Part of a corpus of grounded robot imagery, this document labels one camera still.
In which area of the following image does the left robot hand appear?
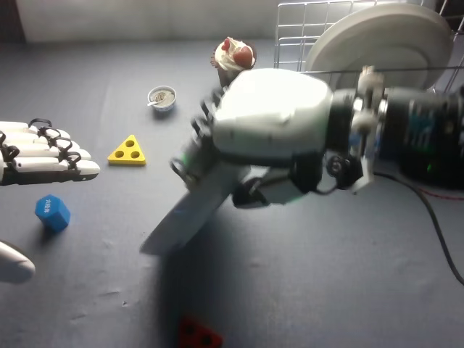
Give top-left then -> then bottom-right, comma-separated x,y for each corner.
0,117 -> 101,283

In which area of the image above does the red wire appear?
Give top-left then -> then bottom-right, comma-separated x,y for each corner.
416,186 -> 464,202

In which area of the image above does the white plate leaves and script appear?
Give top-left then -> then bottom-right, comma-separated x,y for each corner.
139,155 -> 254,257

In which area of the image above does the white plate grey leaf print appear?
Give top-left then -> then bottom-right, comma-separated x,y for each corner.
306,2 -> 454,94

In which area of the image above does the white backdrop cloth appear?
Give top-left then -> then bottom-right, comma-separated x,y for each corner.
14,0 -> 349,43

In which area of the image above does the cupcake with cream and strawberries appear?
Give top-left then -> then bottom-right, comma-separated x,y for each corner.
209,36 -> 259,87

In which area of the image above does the silver wire dish rack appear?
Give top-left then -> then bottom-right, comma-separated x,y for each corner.
273,0 -> 464,101

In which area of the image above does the yellow triangle block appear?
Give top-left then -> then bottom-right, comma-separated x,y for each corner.
107,134 -> 148,167

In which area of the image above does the red triangle block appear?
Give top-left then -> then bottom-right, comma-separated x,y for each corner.
177,315 -> 224,348

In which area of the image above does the black cable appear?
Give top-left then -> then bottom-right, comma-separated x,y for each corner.
373,170 -> 464,286

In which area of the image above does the small bowl with spoon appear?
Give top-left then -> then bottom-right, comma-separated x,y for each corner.
146,85 -> 178,114

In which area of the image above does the blue hexagonal block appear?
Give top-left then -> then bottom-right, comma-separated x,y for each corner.
34,194 -> 72,233

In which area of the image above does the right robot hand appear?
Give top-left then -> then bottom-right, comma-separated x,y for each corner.
170,67 -> 335,210

